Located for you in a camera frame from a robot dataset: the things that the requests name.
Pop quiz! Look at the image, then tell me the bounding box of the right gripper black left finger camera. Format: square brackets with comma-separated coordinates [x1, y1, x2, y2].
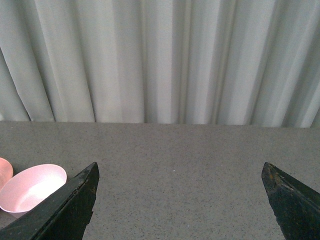
[0, 162, 99, 240]

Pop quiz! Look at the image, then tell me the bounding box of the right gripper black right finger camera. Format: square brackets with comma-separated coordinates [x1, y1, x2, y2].
[261, 162, 320, 240]

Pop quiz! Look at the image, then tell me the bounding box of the white curtain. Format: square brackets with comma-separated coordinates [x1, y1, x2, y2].
[0, 0, 320, 128]

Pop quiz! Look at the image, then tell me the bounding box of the pink plate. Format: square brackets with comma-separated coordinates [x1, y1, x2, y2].
[0, 158, 14, 190]

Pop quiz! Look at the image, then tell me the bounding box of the light pink bowl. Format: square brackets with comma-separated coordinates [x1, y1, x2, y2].
[0, 164, 67, 218]

